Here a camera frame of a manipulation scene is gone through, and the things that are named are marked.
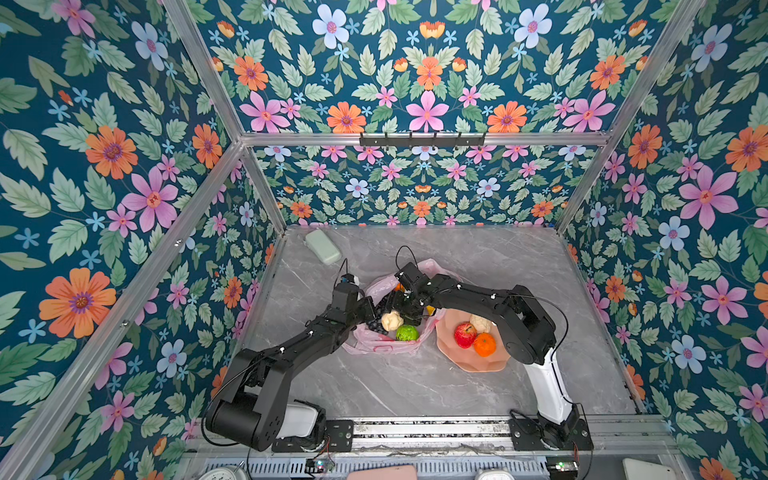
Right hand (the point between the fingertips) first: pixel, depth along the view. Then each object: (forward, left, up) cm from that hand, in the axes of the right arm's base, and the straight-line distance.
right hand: (388, 312), depth 93 cm
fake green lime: (-8, -6, +2) cm, 10 cm away
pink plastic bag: (-10, +6, +1) cm, 11 cm away
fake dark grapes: (-4, +4, 0) cm, 6 cm away
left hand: (+2, +3, +6) cm, 7 cm away
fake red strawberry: (-9, -22, +3) cm, 24 cm away
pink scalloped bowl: (-14, -23, -2) cm, 27 cm away
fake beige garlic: (-4, -2, +2) cm, 5 cm away
